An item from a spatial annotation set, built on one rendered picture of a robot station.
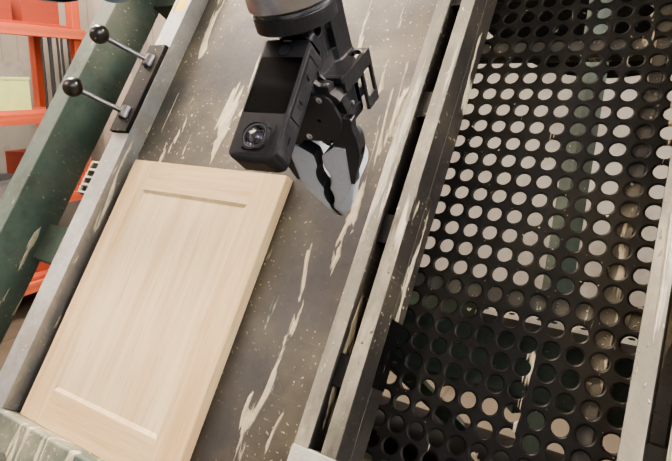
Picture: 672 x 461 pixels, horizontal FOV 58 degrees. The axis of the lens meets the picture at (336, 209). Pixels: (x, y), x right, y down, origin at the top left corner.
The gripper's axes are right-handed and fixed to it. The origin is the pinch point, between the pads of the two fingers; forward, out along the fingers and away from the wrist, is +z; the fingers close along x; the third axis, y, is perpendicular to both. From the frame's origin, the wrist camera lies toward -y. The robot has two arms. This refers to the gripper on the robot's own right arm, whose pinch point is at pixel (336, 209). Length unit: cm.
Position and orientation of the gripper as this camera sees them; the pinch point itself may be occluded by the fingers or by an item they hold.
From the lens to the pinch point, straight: 60.9
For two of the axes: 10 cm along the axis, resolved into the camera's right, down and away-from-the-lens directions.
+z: 2.2, 7.9, 5.8
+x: -8.8, -1.0, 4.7
